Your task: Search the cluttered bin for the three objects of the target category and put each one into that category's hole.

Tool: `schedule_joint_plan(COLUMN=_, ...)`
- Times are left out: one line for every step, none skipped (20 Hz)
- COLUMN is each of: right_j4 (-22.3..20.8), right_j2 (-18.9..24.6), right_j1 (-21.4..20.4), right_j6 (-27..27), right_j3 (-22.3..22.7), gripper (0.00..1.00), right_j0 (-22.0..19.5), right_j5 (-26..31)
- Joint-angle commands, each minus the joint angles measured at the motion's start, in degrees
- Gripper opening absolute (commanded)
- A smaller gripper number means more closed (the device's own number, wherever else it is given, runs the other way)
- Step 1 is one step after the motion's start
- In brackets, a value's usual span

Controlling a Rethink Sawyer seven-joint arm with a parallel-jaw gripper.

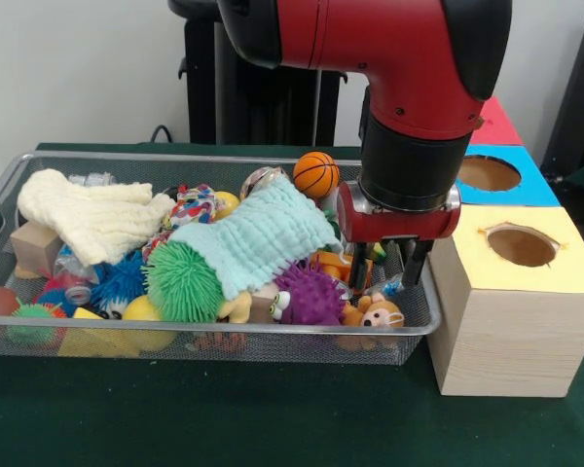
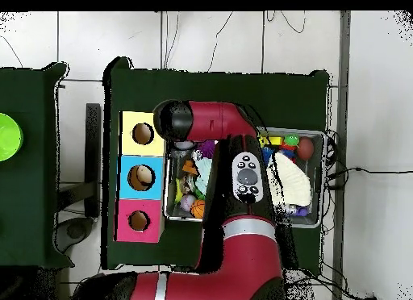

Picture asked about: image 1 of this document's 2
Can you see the shallow mesh bin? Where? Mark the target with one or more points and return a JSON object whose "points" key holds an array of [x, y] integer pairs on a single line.
{"points": [[141, 170]]}

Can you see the cream waffle cloth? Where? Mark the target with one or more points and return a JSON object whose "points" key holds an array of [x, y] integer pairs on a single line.
{"points": [[92, 219]]}

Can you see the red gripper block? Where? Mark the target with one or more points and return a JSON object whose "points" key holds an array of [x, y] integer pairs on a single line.
{"points": [[399, 228]]}

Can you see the black stand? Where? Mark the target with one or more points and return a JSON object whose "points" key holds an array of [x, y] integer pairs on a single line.
{"points": [[579, 97]]}

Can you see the purple spiky ball toy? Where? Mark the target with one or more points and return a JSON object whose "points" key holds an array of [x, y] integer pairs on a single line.
{"points": [[311, 297]]}

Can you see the orange toy basketball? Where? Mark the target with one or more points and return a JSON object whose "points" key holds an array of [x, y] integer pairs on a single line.
{"points": [[316, 175]]}

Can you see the light blue waffle cloth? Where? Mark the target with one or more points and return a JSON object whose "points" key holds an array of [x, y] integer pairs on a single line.
{"points": [[263, 233]]}

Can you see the yellow ball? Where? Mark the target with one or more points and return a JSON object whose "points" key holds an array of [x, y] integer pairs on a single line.
{"points": [[141, 309]]}

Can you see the wooden box with three holes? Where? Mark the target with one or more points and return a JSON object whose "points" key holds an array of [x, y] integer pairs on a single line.
{"points": [[506, 340]]}

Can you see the dark green table cloth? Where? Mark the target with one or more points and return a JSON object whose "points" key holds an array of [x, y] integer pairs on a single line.
{"points": [[224, 413]]}

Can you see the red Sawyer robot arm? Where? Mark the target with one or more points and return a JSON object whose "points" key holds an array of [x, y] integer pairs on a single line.
{"points": [[394, 63]]}

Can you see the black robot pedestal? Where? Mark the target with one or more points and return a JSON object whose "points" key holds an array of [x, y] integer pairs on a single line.
{"points": [[253, 107]]}

